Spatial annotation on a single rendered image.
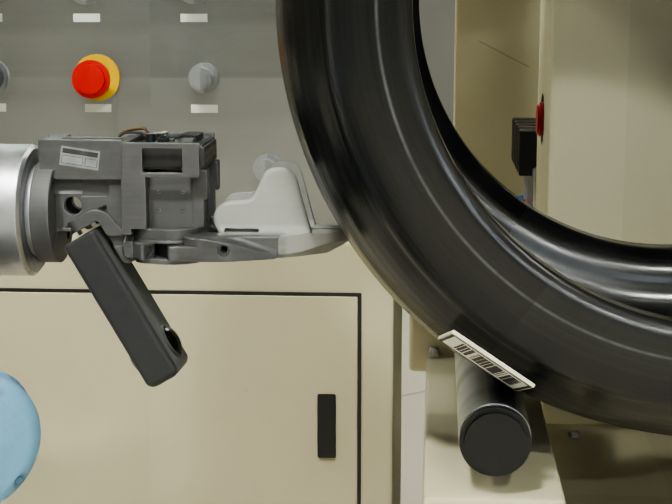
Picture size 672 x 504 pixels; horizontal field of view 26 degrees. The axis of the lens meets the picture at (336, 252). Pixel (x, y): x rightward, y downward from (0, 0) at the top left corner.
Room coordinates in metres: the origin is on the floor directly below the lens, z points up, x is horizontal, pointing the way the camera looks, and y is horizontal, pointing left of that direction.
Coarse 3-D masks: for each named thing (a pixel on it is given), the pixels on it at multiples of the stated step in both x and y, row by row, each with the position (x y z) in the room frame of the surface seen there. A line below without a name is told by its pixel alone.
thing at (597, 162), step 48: (576, 0) 1.22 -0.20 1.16; (624, 0) 1.22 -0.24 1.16; (576, 48) 1.22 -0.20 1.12; (624, 48) 1.22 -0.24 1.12; (576, 96) 1.22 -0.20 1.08; (624, 96) 1.22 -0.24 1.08; (576, 144) 1.22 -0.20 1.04; (624, 144) 1.22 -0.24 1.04; (576, 192) 1.22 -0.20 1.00; (624, 192) 1.22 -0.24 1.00; (624, 240) 1.22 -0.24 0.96
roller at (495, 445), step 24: (456, 360) 1.03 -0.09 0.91; (456, 384) 0.98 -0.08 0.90; (480, 384) 0.91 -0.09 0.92; (504, 384) 0.91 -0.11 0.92; (480, 408) 0.86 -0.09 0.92; (504, 408) 0.86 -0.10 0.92; (480, 432) 0.86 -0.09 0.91; (504, 432) 0.86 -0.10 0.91; (528, 432) 0.86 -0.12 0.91; (480, 456) 0.86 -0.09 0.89; (504, 456) 0.86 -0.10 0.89
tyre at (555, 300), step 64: (320, 0) 0.87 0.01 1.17; (384, 0) 0.85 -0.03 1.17; (320, 64) 0.87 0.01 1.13; (384, 64) 0.85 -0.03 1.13; (320, 128) 0.88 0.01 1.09; (384, 128) 0.85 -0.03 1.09; (448, 128) 1.12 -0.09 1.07; (384, 192) 0.86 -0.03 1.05; (448, 192) 0.85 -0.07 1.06; (512, 192) 1.14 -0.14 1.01; (384, 256) 0.88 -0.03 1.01; (448, 256) 0.85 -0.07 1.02; (512, 256) 0.84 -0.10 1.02; (576, 256) 1.11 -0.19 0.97; (640, 256) 1.11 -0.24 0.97; (448, 320) 0.87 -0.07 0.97; (512, 320) 0.85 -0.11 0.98; (576, 320) 0.84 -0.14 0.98; (640, 320) 0.84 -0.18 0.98; (576, 384) 0.86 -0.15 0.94; (640, 384) 0.85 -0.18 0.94
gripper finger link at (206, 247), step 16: (192, 240) 0.93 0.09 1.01; (208, 240) 0.93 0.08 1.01; (224, 240) 0.94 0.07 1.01; (240, 240) 0.94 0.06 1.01; (256, 240) 0.94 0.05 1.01; (272, 240) 0.94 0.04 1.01; (176, 256) 0.93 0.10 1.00; (192, 256) 0.93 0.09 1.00; (208, 256) 0.93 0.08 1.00; (224, 256) 0.93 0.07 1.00; (240, 256) 0.93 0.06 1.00; (256, 256) 0.94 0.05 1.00; (272, 256) 0.94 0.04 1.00
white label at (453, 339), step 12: (444, 336) 0.87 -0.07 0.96; (456, 336) 0.85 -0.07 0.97; (456, 348) 0.88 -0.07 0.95; (468, 348) 0.86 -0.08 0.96; (480, 348) 0.85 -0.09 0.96; (480, 360) 0.87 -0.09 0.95; (492, 360) 0.85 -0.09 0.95; (492, 372) 0.87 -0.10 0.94; (504, 372) 0.86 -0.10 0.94; (516, 372) 0.85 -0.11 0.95; (516, 384) 0.86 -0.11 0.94; (528, 384) 0.85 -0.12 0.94
